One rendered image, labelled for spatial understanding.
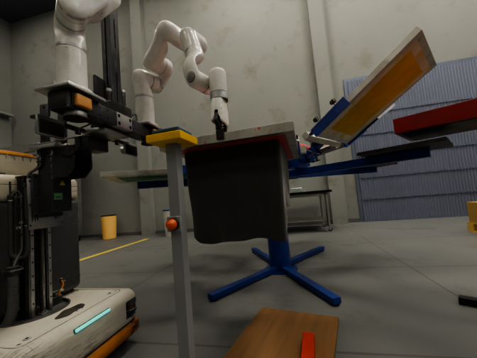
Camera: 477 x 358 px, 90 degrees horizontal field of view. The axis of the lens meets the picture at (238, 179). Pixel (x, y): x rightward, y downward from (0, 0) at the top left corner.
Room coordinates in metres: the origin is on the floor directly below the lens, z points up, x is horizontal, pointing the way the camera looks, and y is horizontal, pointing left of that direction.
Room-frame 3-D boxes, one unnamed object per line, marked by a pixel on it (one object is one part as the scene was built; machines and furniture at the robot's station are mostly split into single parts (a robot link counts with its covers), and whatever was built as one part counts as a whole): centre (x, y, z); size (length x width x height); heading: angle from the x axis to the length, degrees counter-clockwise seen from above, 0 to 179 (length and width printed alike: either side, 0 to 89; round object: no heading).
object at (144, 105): (1.25, 0.49, 1.21); 0.16 x 0.13 x 0.15; 78
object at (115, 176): (2.13, 0.55, 1.05); 1.08 x 0.61 x 0.23; 104
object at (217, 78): (1.01, 0.08, 1.22); 0.15 x 0.10 x 0.11; 57
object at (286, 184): (1.23, -0.23, 0.74); 0.46 x 0.04 x 0.42; 164
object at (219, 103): (0.98, 0.05, 1.09); 0.10 x 0.08 x 0.11; 164
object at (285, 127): (1.34, -0.05, 0.97); 0.79 x 0.58 x 0.04; 164
